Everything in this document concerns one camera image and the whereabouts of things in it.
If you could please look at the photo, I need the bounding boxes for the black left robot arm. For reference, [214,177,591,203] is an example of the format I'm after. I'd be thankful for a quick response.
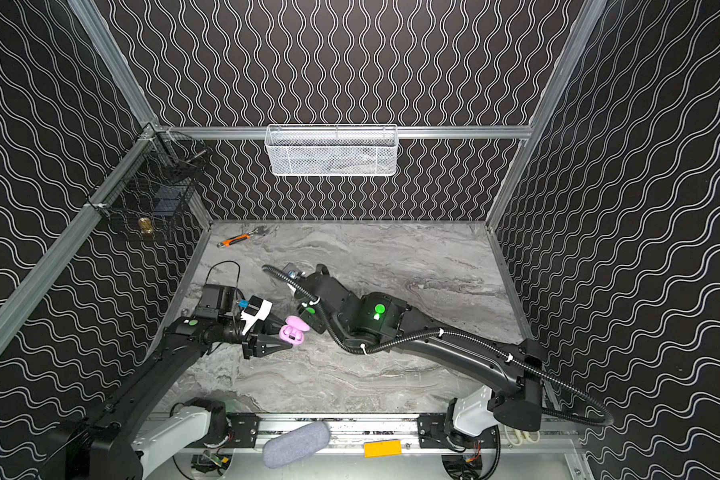
[37,285,290,479]

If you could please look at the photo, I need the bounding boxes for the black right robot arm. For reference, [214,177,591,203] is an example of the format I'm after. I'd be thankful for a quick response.
[285,266,614,432]

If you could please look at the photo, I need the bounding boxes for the grey fabric pouch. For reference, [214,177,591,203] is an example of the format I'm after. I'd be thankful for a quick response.
[262,422,331,469]

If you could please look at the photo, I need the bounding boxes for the yellow block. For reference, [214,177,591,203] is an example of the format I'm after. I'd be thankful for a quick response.
[363,440,403,459]

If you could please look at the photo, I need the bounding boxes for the brass fitting in basket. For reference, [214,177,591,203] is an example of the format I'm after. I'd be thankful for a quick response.
[137,217,155,236]

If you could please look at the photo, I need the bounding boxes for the orange handled adjustable wrench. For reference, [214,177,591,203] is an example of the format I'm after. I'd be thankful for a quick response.
[216,226,270,248]

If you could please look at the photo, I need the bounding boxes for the white mesh wall basket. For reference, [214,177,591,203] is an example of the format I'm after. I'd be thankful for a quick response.
[264,124,400,177]

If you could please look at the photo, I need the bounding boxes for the black wire wall basket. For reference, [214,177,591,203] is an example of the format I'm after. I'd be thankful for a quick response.
[96,131,211,243]

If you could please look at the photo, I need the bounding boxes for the white handled scissors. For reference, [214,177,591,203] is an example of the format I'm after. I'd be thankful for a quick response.
[503,425,541,447]

